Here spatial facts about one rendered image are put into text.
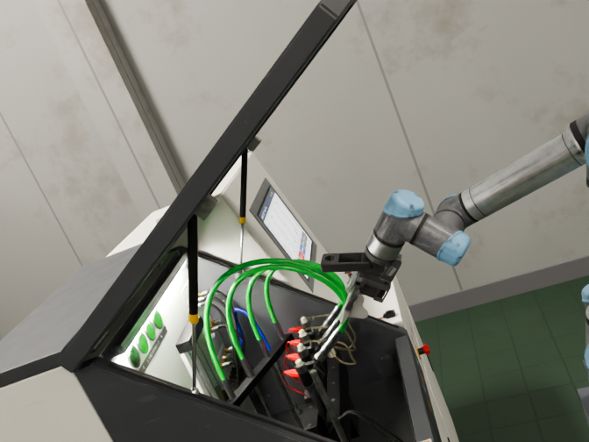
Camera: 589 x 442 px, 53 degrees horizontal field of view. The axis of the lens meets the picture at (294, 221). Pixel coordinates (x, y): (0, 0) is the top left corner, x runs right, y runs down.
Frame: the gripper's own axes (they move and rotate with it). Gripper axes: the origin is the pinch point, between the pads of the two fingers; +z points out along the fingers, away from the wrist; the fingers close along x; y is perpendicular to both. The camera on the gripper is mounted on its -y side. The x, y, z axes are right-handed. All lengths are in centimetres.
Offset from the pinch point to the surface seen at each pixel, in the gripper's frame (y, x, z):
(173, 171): -92, 200, 116
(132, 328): -43.7, -23.3, 5.0
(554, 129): 107, 214, 11
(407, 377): 24.7, 2.7, 17.7
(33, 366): -57, -40, 5
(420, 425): 25.3, -17.2, 10.9
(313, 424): 4.0, -13.7, 27.9
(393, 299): 23, 44, 28
